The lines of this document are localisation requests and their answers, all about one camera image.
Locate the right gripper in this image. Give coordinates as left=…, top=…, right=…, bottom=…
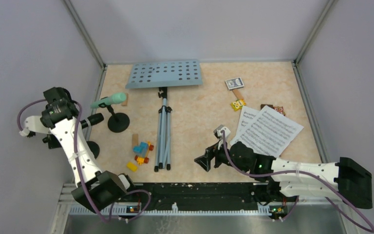
left=195, top=137, right=249, bottom=173

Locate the mint microphone stand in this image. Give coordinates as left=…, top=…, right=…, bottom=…
left=102, top=105, right=130, bottom=133

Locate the sheet music page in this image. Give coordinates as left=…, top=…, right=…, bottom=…
left=234, top=106, right=303, bottom=157
left=229, top=106, right=260, bottom=145

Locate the blue music stand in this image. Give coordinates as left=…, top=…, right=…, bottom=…
left=125, top=59, right=203, bottom=172

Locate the black microphone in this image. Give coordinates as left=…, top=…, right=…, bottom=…
left=79, top=113, right=104, bottom=129

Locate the mint green microphone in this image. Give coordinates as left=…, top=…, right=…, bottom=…
left=90, top=92, right=126, bottom=109

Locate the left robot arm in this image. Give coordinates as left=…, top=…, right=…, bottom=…
left=17, top=87, right=137, bottom=213

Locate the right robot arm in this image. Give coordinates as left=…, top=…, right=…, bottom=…
left=194, top=141, right=373, bottom=209

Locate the toy block car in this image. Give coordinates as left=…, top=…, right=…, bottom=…
left=132, top=141, right=154, bottom=165

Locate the yellow printed toy block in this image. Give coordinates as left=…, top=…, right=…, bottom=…
left=230, top=99, right=246, bottom=112

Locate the yellow toy brick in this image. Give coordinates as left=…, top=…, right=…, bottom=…
left=126, top=162, right=138, bottom=172

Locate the dark brown block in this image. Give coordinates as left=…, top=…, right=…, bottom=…
left=261, top=104, right=274, bottom=109

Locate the wooden block far left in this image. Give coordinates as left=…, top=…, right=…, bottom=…
left=121, top=93, right=129, bottom=106

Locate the playing card box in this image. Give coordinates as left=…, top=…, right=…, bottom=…
left=225, top=77, right=244, bottom=91

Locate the red owl toy block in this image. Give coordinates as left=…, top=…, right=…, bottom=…
left=273, top=106, right=286, bottom=116

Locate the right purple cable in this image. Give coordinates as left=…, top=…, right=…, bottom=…
left=221, top=131, right=374, bottom=233

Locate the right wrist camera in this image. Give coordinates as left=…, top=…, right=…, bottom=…
left=213, top=125, right=231, bottom=150

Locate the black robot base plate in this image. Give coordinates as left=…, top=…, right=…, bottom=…
left=118, top=182, right=297, bottom=217

